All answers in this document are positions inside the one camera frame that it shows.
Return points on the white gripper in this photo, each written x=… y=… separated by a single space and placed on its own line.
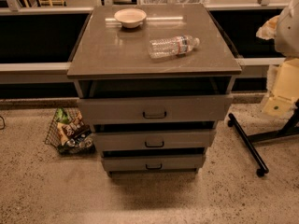
x=288 y=34

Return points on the grey top drawer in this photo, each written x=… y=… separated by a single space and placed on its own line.
x=155 y=109

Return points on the grey drawer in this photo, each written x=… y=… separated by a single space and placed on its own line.
x=155 y=163
x=153 y=140
x=155 y=109

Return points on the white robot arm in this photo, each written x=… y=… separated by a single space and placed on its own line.
x=287 y=33

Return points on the grey drawer cabinet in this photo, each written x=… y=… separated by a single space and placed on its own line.
x=153 y=95

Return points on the grey bottom drawer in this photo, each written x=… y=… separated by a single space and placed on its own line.
x=155 y=163

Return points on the grey middle drawer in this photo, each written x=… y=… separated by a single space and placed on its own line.
x=153 y=140

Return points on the metal railing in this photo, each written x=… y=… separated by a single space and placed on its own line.
x=48 y=72

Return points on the clear plastic water bottle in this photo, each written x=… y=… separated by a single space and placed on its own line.
x=174 y=46

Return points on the black wheeled stand base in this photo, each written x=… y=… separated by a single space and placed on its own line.
x=290 y=128

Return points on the white bowl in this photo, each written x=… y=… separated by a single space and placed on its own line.
x=130 y=17

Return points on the green snack bag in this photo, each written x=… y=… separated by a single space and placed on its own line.
x=61 y=116

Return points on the brown snack bag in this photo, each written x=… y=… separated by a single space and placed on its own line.
x=74 y=129

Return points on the wire basket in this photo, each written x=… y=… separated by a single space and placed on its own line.
x=82 y=145

